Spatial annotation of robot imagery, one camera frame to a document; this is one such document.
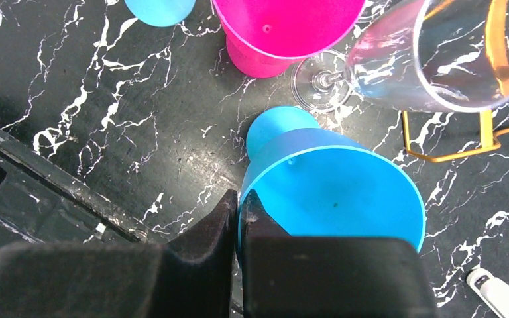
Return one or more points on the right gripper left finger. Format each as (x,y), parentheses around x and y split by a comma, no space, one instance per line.
(190,276)

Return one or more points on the clear wine glass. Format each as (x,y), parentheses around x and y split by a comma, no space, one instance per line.
(421,56)

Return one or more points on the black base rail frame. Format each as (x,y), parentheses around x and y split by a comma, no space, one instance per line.
(41,203)

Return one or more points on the teal wine glass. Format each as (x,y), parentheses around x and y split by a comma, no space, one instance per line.
(318,183)

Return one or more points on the gold wire glass rack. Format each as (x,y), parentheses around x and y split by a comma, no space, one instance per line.
(494,35)

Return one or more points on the light blue wine glass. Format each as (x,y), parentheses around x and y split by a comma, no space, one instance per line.
(160,13)

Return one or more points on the white oblong case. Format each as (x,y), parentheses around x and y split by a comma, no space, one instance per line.
(492,290)

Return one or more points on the magenta wine glass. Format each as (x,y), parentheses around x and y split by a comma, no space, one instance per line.
(263,38)

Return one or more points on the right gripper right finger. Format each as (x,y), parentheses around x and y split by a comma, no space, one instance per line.
(288,276)

